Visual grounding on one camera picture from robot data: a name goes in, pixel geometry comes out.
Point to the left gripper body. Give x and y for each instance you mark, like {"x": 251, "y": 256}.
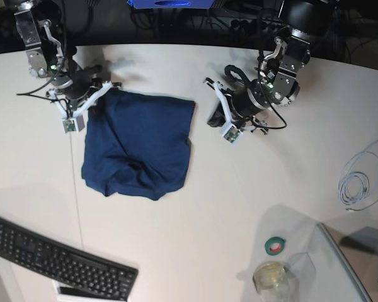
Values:
{"x": 246, "y": 103}

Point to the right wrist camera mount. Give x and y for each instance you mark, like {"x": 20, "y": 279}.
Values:
{"x": 72, "y": 110}

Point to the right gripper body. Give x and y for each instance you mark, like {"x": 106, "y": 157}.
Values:
{"x": 82, "y": 81}

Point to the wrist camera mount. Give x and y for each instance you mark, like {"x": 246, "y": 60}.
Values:
{"x": 233, "y": 129}
{"x": 72, "y": 110}

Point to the green tape roll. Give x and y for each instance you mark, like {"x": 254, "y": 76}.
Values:
{"x": 274, "y": 246}

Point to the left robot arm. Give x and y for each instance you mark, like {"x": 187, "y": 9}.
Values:
{"x": 281, "y": 54}

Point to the blue box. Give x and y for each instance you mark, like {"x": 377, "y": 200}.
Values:
{"x": 151, "y": 4}

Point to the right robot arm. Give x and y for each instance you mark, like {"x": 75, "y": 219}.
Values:
{"x": 42, "y": 26}

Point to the black computer keyboard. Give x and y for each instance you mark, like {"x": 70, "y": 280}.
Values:
{"x": 94, "y": 276}

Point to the black power strip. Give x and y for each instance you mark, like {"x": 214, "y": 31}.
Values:
{"x": 250, "y": 27}

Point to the clear glass jar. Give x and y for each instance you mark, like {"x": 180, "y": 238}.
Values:
{"x": 271, "y": 282}

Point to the dark blue t-shirt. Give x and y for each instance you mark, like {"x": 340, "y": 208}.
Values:
{"x": 137, "y": 144}

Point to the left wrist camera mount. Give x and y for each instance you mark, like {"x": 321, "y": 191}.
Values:
{"x": 233, "y": 129}

